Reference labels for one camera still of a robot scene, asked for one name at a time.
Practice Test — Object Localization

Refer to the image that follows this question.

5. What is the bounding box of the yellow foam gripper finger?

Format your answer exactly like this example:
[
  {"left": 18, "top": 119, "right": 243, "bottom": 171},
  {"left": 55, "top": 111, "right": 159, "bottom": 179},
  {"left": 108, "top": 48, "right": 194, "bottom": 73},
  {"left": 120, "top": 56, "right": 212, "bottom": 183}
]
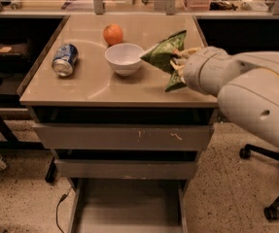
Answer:
[
  {"left": 170, "top": 60, "right": 185, "bottom": 83},
  {"left": 173, "top": 47, "right": 201, "bottom": 58}
]

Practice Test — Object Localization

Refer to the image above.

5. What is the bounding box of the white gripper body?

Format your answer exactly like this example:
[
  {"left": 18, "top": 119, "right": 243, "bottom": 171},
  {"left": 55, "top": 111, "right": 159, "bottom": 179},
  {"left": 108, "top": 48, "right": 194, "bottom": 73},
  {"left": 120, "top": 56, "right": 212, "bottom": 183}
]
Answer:
[{"left": 183, "top": 47, "right": 231, "bottom": 96}]

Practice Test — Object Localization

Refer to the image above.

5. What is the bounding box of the green jalapeno chip bag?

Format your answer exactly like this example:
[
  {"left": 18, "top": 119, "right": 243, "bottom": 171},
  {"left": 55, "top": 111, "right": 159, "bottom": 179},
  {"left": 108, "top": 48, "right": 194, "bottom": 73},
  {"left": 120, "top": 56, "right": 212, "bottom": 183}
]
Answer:
[{"left": 140, "top": 30, "right": 187, "bottom": 92}]

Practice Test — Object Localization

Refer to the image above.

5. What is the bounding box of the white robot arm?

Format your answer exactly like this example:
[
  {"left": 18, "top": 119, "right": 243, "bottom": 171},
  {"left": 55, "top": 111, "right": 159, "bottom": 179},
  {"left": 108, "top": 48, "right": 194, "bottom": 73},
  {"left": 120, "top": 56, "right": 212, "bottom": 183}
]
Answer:
[{"left": 170, "top": 47, "right": 279, "bottom": 148}]

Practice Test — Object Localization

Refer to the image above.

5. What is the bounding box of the grey drawer cabinet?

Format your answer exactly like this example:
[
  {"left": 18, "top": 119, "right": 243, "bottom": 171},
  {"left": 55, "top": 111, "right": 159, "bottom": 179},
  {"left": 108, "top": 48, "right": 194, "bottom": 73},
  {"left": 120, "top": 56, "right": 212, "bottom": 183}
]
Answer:
[{"left": 17, "top": 13, "right": 231, "bottom": 233}]

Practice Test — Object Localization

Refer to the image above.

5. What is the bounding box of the top grey drawer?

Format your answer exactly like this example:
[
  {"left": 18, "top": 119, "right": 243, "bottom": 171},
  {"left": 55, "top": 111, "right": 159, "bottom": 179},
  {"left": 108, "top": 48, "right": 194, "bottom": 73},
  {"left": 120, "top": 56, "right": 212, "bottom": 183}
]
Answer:
[{"left": 34, "top": 123, "right": 213, "bottom": 150}]

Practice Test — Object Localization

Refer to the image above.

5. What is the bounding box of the middle grey drawer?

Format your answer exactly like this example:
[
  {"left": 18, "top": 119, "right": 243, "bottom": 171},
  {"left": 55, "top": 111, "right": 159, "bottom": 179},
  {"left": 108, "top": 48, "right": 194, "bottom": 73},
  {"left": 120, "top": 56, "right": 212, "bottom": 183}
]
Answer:
[{"left": 55, "top": 159, "right": 197, "bottom": 180}]

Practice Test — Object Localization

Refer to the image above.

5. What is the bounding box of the open bottom grey drawer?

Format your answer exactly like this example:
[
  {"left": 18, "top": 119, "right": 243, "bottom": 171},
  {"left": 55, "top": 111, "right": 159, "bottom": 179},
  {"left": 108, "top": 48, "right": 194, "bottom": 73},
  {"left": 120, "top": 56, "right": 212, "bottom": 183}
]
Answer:
[{"left": 67, "top": 179, "right": 188, "bottom": 233}]

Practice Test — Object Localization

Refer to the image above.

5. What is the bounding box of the white ceramic bowl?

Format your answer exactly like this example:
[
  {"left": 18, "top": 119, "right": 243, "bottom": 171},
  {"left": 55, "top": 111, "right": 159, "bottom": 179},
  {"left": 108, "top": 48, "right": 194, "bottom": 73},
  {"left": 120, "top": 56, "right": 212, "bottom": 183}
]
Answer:
[{"left": 105, "top": 43, "right": 143, "bottom": 77}]

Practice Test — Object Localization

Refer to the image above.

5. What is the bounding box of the orange fruit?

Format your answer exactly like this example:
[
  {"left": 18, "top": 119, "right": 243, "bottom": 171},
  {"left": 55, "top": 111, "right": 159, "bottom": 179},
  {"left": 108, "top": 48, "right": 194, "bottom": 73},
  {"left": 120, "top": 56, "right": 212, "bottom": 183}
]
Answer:
[{"left": 103, "top": 23, "right": 123, "bottom": 46}]

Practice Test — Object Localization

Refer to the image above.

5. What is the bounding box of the blue soda can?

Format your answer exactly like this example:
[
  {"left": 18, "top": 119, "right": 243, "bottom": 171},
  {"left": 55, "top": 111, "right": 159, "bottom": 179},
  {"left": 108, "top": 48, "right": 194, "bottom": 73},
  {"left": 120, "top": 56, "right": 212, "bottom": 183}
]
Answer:
[{"left": 52, "top": 44, "right": 79, "bottom": 77}]

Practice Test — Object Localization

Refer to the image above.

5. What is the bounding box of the black office chair base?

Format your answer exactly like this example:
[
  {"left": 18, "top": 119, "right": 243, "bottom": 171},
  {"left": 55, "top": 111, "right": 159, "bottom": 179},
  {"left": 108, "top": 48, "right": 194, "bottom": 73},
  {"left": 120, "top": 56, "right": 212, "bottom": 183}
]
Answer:
[{"left": 238, "top": 143, "right": 279, "bottom": 222}]

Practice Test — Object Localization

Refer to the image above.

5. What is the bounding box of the dark box with label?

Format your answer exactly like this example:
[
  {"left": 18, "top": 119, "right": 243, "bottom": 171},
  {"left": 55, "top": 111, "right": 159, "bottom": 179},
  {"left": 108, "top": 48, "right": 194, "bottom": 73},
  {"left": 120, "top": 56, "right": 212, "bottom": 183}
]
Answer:
[{"left": 0, "top": 43, "right": 30, "bottom": 61}]

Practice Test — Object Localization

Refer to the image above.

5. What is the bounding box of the black cable on floor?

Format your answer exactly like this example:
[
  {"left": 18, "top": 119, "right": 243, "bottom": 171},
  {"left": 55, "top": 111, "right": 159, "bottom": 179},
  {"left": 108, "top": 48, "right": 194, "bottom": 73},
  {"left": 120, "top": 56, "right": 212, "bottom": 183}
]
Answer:
[{"left": 54, "top": 187, "right": 73, "bottom": 233}]

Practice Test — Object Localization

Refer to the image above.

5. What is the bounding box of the black table leg frame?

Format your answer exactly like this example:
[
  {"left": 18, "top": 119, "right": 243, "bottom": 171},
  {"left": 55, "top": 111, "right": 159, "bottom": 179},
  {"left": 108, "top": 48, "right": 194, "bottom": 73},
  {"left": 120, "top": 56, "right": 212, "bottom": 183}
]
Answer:
[{"left": 0, "top": 95, "right": 59, "bottom": 184}]

